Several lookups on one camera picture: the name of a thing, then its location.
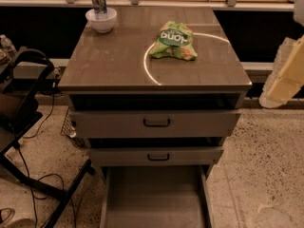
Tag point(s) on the grey drawer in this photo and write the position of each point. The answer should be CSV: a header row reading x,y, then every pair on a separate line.
x,y
156,197
154,124
156,156

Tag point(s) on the plastic water bottle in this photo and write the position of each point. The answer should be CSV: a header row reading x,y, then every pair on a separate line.
x,y
8,46

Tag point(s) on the grey drawer cabinet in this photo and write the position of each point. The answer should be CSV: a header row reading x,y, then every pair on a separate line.
x,y
114,72

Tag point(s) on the black white sneaker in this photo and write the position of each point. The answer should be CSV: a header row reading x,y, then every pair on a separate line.
x,y
6,215

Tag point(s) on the green chip bag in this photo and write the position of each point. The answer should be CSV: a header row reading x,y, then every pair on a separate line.
x,y
174,40

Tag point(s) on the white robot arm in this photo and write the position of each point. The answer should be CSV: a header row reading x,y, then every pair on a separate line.
x,y
298,12

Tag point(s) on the white bowl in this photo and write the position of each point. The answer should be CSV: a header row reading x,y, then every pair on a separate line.
x,y
104,23

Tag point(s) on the grey bottom drawer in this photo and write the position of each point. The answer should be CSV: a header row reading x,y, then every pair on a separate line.
x,y
156,197

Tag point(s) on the wire mesh basket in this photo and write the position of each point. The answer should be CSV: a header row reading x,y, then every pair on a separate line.
x,y
69,131

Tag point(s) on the grey top drawer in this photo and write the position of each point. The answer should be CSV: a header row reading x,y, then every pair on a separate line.
x,y
154,124

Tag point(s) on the grey middle drawer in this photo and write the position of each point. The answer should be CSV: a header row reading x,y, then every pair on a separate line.
x,y
156,156

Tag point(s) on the metal drink can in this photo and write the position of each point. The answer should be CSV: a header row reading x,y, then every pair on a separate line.
x,y
99,6

